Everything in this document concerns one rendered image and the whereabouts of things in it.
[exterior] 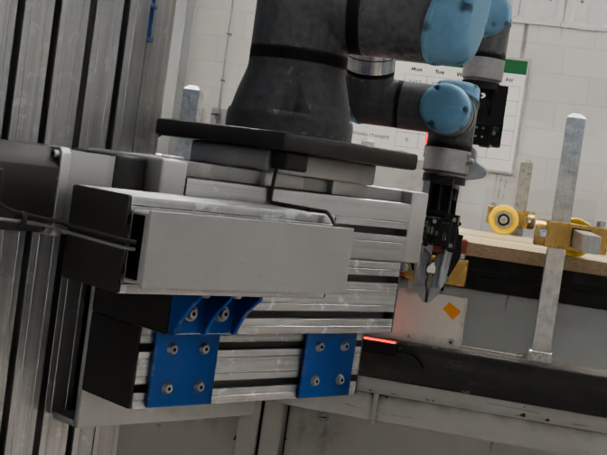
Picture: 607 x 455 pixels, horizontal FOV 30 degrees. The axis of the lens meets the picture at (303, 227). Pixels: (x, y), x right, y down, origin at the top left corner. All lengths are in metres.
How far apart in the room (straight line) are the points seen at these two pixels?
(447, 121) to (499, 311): 0.77
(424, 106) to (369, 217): 0.41
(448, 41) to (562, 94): 8.08
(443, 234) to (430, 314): 0.39
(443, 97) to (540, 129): 7.61
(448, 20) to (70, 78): 0.42
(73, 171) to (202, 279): 0.18
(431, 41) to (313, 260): 0.30
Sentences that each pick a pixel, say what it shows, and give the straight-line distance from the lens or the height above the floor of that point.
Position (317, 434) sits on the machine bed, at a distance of 2.53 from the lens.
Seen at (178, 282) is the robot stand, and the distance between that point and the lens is 1.02.
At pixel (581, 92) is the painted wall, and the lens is 9.35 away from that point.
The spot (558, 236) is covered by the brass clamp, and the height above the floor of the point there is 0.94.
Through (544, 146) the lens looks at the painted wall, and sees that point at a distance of 9.33.
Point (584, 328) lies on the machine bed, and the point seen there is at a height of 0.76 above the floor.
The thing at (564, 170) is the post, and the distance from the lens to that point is 2.19.
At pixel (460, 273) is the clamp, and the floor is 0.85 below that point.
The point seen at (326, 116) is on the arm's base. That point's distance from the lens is 1.29.
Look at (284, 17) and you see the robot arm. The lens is 1.30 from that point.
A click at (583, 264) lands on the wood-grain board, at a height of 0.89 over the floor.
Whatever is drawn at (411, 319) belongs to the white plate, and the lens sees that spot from 2.20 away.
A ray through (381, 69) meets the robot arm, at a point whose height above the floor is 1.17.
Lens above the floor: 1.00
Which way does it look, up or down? 3 degrees down
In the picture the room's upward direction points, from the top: 8 degrees clockwise
